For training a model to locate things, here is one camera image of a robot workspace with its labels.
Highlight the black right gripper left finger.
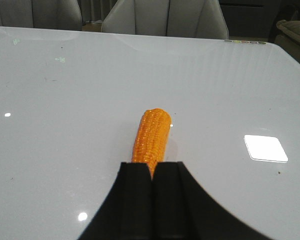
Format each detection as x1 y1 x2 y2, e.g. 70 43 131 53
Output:
79 162 152 240

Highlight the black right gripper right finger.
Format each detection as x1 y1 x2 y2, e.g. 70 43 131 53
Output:
152 162 267 240

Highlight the orange corn cob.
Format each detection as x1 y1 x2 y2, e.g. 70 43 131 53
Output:
131 108 172 176

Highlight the grey chair right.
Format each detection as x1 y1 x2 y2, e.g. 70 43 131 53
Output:
101 0 229 40

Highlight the grey chair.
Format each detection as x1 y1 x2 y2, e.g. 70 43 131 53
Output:
0 0 82 31
101 0 229 40

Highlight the beige sofa at right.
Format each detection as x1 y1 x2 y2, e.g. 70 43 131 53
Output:
268 11 300 64

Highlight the grey chair left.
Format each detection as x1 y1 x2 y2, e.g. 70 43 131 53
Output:
0 0 82 31

